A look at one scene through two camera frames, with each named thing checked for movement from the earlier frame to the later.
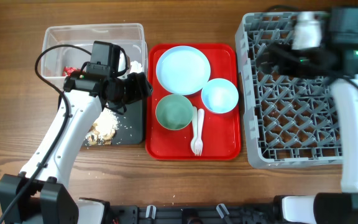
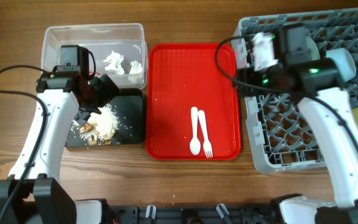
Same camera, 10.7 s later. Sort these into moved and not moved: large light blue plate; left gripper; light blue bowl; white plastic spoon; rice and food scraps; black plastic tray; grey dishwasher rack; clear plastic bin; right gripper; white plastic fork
Moved: white plastic fork; light blue bowl; large light blue plate; right gripper; left gripper
Not moved: rice and food scraps; white plastic spoon; grey dishwasher rack; black plastic tray; clear plastic bin
